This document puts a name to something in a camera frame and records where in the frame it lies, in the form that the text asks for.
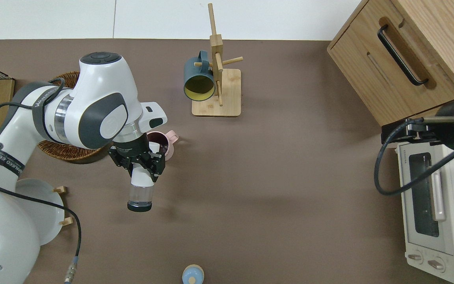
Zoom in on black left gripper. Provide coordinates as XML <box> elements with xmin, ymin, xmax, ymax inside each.
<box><xmin>109</xmin><ymin>142</ymin><xmax>165</xmax><ymax>183</ymax></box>

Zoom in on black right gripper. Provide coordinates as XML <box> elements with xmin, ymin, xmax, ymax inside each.
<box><xmin>381</xmin><ymin>118</ymin><xmax>440</xmax><ymax>145</ymax></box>

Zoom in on pink mug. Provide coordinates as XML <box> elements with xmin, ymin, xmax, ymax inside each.
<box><xmin>146</xmin><ymin>130</ymin><xmax>179</xmax><ymax>161</ymax></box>

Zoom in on round brown wicker tray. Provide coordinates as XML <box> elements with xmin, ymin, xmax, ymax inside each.
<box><xmin>38</xmin><ymin>71</ymin><xmax>109</xmax><ymax>164</ymax></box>

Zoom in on wooden cabinet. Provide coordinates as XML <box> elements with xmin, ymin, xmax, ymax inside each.
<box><xmin>327</xmin><ymin>0</ymin><xmax>454</xmax><ymax>127</ymax></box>

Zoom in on wooden plate rack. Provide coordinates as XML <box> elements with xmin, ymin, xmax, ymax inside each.
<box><xmin>52</xmin><ymin>186</ymin><xmax>73</xmax><ymax>226</ymax></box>

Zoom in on dark teal mug yellow inside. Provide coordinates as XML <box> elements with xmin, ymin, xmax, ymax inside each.
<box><xmin>183</xmin><ymin>50</ymin><xmax>216</xmax><ymax>102</ymax></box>

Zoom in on grey plate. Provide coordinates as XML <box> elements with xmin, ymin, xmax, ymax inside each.
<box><xmin>14</xmin><ymin>178</ymin><xmax>65</xmax><ymax>246</ymax></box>

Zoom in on brown table mat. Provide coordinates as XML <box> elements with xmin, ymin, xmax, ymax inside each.
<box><xmin>0</xmin><ymin>39</ymin><xmax>450</xmax><ymax>284</ymax></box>

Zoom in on wooden mug tree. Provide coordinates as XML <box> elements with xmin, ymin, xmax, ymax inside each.
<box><xmin>192</xmin><ymin>3</ymin><xmax>244</xmax><ymax>117</ymax></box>

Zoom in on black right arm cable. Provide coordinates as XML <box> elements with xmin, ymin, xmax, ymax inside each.
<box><xmin>374</xmin><ymin>116</ymin><xmax>454</xmax><ymax>196</ymax></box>

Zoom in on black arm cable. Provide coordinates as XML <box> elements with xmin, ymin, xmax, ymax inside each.
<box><xmin>0</xmin><ymin>77</ymin><xmax>82</xmax><ymax>284</ymax></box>
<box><xmin>374</xmin><ymin>116</ymin><xmax>454</xmax><ymax>196</ymax></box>

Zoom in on black cabinet handle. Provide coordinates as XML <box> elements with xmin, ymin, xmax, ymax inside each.
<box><xmin>377</xmin><ymin>24</ymin><xmax>429</xmax><ymax>86</ymax></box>

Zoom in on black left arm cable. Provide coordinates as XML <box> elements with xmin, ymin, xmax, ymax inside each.
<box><xmin>0</xmin><ymin>77</ymin><xmax>82</xmax><ymax>284</ymax></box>

